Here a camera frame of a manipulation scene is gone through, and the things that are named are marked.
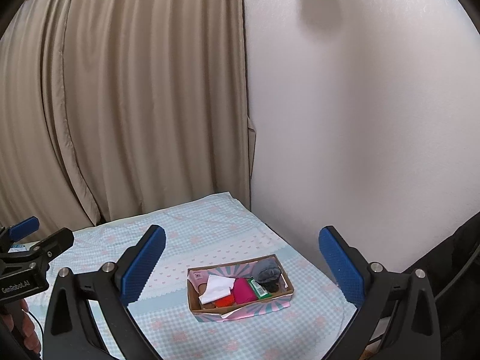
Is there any white cloth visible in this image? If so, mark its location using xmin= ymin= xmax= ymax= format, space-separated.
xmin=199 ymin=275 xmax=236 ymax=305

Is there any grey knitted sock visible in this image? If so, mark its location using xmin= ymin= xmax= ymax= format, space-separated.
xmin=251 ymin=257 xmax=281 ymax=284

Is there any cardboard box with pink lining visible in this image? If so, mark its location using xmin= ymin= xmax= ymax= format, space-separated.
xmin=187 ymin=254 xmax=295 ymax=323

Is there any green wet wipes pack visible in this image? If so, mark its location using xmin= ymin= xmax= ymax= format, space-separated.
xmin=247 ymin=278 xmax=272 ymax=300

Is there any orange pom-pom ball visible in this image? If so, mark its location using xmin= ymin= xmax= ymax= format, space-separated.
xmin=213 ymin=293 xmax=235 ymax=308

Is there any beige curtain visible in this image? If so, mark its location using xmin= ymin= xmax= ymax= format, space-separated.
xmin=1 ymin=0 xmax=255 ymax=238

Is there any magenta fabric pouch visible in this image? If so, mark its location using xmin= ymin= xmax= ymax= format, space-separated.
xmin=232 ymin=278 xmax=258 ymax=305

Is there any light blue patterned bedsheet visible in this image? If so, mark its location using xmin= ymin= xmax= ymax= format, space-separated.
xmin=6 ymin=191 xmax=358 ymax=360

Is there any person's left hand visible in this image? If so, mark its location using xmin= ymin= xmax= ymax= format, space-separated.
xmin=1 ymin=299 xmax=41 ymax=354

